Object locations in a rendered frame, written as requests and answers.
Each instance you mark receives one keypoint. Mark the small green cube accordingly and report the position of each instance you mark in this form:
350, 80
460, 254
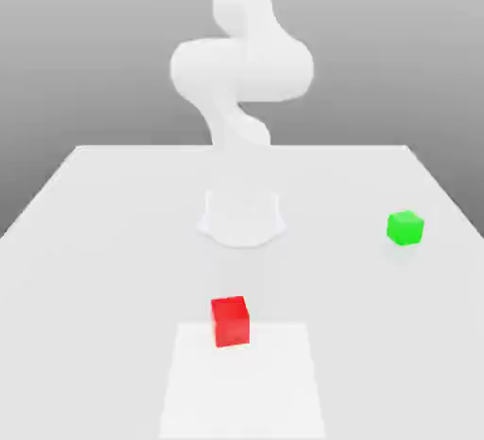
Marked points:
404, 228

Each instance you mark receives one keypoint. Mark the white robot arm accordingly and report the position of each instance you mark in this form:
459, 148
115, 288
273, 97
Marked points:
242, 65

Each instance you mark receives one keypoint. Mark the small red cube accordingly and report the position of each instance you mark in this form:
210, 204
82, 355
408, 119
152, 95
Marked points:
230, 322

